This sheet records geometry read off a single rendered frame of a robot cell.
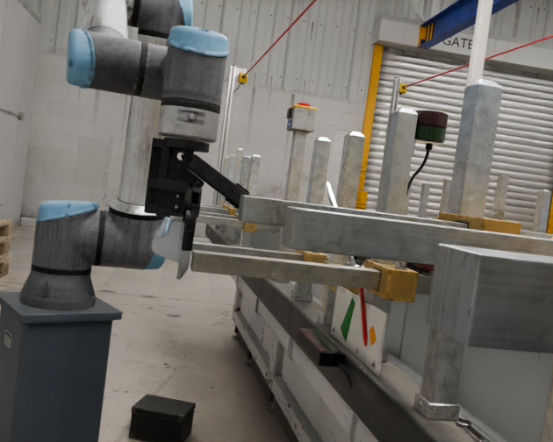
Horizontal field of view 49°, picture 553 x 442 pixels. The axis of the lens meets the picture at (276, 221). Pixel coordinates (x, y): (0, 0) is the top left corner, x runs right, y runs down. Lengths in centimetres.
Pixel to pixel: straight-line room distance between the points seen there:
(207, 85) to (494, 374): 68
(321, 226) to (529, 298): 25
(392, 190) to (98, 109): 810
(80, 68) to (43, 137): 809
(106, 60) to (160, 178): 22
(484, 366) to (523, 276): 94
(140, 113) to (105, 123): 740
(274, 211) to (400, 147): 41
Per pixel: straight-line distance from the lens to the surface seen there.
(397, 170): 104
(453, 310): 21
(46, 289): 163
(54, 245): 161
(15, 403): 165
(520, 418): 107
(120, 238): 161
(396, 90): 412
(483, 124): 82
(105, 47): 102
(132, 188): 160
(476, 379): 117
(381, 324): 99
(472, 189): 81
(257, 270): 95
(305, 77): 915
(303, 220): 43
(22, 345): 160
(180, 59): 91
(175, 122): 90
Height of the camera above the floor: 97
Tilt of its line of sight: 3 degrees down
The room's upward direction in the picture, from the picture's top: 7 degrees clockwise
